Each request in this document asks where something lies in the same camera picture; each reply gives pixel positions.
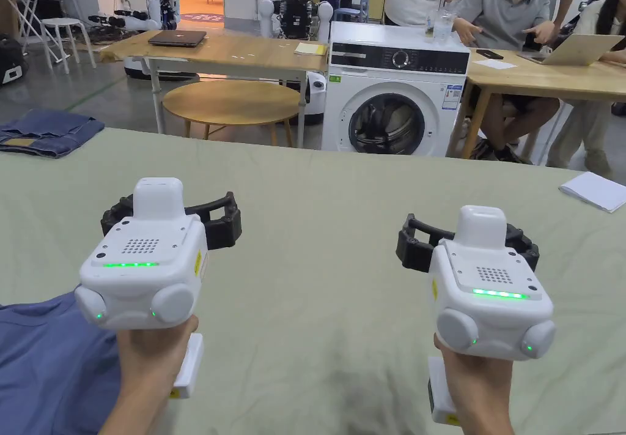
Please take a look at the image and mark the wooden table with dark laptop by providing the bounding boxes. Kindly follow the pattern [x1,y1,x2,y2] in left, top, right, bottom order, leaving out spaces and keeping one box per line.
[100,28,330,135]

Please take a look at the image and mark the wooden table with silver laptop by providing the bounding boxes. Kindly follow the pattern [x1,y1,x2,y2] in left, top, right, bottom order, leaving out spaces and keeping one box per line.
[446,33,626,160]

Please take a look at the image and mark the white paper stack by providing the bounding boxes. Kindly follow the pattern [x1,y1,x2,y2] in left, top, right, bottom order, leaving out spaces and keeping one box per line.
[558,171,626,214]

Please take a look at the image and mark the blue chair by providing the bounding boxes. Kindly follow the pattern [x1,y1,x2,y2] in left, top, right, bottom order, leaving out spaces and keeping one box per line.
[334,0,375,23]

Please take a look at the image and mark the black bag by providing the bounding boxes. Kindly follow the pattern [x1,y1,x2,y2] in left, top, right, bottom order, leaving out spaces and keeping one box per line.
[0,33,30,86]

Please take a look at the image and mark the round wooden table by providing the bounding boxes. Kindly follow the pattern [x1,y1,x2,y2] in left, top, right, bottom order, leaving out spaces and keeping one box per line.
[161,80,302,149]

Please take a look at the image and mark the white washing machine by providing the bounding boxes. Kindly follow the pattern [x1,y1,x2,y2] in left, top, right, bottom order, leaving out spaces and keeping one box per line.
[321,8,471,158]

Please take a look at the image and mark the person's left hand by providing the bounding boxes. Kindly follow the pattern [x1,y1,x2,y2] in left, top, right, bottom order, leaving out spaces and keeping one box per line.
[99,314,199,435]

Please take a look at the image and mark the person's right hand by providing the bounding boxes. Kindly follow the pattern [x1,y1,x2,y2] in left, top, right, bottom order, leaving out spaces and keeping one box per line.
[433,334,514,435]

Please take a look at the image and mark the blue shirt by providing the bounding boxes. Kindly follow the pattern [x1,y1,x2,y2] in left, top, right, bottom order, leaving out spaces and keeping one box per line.
[0,290,123,435]

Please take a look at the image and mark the bed with pale green sheet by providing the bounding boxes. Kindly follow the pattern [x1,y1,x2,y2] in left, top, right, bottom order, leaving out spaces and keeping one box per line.
[0,126,626,435]

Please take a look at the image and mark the folded blue jeans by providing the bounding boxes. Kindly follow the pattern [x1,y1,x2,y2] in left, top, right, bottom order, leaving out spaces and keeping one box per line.
[0,108,106,160]

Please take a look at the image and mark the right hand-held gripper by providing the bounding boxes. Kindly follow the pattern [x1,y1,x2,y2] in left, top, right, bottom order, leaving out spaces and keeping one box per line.
[396,204,557,426]

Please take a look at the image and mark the white stool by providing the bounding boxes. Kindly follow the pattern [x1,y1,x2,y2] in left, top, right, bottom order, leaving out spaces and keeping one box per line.
[41,17,98,75]

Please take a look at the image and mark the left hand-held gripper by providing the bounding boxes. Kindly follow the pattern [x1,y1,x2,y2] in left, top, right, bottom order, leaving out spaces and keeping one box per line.
[74,177,243,400]

